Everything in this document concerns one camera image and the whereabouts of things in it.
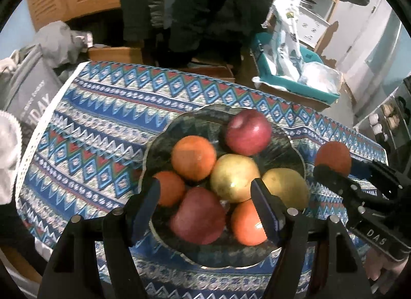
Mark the wooden shelf rack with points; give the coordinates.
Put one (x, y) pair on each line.
(334, 3)

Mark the red apple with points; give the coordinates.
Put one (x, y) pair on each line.
(249, 132)
(197, 215)

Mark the low wooden box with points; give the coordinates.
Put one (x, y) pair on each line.
(115, 54)

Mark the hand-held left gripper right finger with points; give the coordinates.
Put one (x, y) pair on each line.
(265, 209)

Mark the large orange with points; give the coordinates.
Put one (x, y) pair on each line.
(247, 222)
(193, 157)

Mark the yellow pear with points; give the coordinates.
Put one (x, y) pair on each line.
(234, 177)
(287, 186)

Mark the small tangerine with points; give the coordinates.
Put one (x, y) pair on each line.
(333, 157)
(170, 188)

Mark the grey door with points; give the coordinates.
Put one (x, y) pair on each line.
(362, 38)

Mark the white rice bag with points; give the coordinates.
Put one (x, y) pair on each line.
(285, 35)

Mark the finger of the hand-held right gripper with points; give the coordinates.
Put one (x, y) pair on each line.
(383, 170)
(337, 183)

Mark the black hanging jacket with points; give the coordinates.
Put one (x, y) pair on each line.
(199, 6)

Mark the dark glass bowl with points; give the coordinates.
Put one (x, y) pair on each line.
(199, 119)

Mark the person's right hand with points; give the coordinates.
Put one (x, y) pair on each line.
(380, 265)

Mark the white cloth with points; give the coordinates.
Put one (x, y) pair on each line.
(8, 157)

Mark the white shoe rack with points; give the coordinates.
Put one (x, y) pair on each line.
(390, 115)

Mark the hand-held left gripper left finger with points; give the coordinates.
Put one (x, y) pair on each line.
(146, 209)

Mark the blue patterned tablecloth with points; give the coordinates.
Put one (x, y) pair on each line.
(96, 119)

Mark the teal plastic crate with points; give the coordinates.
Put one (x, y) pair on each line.
(289, 85)

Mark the clear plastic bag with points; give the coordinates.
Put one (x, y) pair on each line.
(321, 75)

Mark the grey tote bag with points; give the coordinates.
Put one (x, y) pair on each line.
(29, 90)

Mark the grey clothes pile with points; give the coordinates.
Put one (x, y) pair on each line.
(57, 45)

